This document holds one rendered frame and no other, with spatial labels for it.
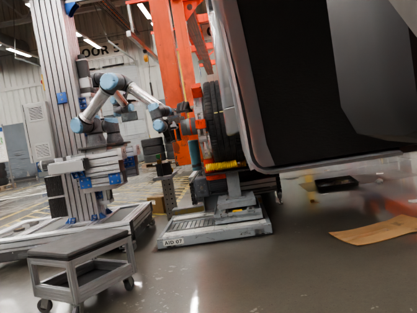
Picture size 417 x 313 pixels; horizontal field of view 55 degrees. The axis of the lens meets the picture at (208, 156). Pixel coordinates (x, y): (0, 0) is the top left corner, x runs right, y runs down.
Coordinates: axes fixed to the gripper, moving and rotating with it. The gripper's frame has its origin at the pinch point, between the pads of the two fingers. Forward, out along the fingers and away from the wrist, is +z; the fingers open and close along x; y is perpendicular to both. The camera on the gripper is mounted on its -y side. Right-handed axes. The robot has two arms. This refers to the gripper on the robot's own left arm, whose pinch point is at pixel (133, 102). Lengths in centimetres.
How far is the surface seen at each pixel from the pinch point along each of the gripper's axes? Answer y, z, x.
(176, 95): 14, -28, 64
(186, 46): -97, 141, 9
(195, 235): 133, -89, 89
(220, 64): 36, -141, 149
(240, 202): 117, -57, 116
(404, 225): 147, -66, 225
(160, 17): -56, -39, 67
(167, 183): 90, -13, 32
